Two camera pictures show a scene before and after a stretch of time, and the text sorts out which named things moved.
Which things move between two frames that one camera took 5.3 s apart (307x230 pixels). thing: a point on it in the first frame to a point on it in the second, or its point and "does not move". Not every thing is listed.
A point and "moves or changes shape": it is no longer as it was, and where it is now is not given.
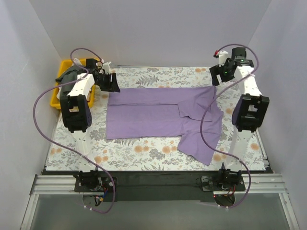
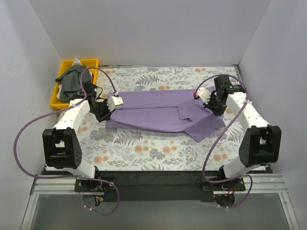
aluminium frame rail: (49, 184) does not move
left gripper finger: (107, 87) to (103, 117)
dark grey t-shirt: (69, 76) does not move
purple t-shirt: (191, 113) moves or changes shape
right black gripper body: (221, 73) to (213, 105)
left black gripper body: (105, 81) to (103, 112)
